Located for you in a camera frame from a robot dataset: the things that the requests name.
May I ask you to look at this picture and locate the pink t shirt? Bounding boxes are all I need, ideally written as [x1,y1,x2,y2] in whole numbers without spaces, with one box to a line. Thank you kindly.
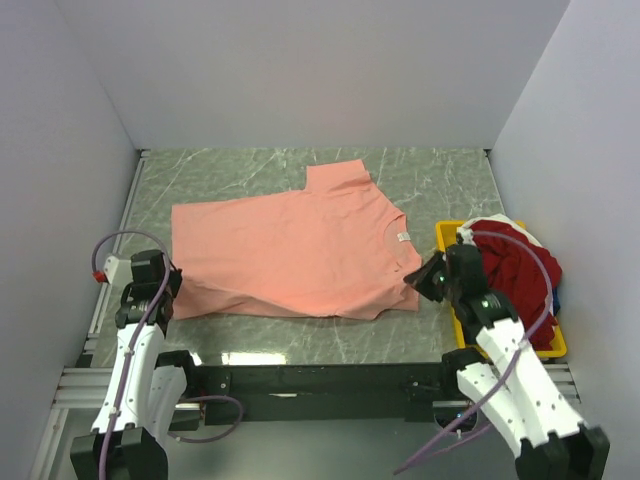
[171,159,422,321]

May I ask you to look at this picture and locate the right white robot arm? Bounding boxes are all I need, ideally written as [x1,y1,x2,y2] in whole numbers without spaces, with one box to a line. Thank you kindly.
[398,244,610,479]

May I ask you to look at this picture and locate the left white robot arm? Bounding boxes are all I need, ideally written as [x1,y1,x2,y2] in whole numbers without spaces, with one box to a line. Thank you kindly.
[70,249,200,479]

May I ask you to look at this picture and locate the yellow plastic bin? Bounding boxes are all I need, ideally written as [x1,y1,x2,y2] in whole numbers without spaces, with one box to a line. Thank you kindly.
[435,220,568,362]

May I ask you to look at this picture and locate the red t shirt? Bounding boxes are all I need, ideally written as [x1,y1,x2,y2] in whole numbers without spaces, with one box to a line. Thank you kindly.
[473,226,562,350]

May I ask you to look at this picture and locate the blue t shirt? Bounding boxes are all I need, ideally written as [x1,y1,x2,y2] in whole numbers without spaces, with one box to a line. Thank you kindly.
[550,287,561,318]

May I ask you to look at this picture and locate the black base beam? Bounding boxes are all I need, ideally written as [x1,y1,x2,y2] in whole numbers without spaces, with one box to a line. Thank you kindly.
[184,363,470,425]

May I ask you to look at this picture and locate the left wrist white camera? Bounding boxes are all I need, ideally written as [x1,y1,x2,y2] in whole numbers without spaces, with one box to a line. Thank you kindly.
[93,254,133,287]

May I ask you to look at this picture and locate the wrist white camera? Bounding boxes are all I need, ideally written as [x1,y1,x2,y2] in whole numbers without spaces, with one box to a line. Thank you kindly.
[456,227,476,246]
[93,254,133,287]

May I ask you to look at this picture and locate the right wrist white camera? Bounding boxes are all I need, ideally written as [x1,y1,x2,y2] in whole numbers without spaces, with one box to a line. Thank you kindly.
[456,227,476,246]

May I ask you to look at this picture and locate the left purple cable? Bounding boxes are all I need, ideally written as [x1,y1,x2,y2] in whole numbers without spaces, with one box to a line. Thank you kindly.
[89,229,246,480]

